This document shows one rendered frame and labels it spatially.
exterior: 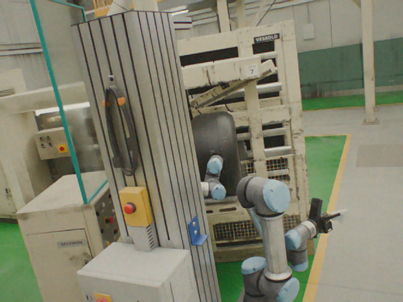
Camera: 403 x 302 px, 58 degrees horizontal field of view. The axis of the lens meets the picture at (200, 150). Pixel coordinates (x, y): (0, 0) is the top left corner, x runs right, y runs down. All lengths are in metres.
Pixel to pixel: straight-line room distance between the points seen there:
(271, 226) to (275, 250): 0.11
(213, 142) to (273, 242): 0.95
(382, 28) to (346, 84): 1.69
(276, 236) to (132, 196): 0.59
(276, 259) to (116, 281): 0.64
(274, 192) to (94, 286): 0.71
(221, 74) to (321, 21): 8.98
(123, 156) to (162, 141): 0.15
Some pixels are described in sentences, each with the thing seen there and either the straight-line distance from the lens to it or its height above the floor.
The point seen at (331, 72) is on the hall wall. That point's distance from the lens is 11.43.
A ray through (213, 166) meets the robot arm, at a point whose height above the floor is 1.30.
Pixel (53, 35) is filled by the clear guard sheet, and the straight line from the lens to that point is 1.84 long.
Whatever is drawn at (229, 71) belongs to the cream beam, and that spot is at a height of 1.71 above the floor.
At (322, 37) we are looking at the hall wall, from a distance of 11.46.
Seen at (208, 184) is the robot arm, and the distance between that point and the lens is 1.81.
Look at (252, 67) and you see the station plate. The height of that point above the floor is 1.72.
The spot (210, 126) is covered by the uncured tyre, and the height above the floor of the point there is 1.42.
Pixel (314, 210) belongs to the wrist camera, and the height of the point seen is 1.11.
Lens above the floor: 1.88
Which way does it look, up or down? 15 degrees down
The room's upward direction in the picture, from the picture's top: 10 degrees counter-clockwise
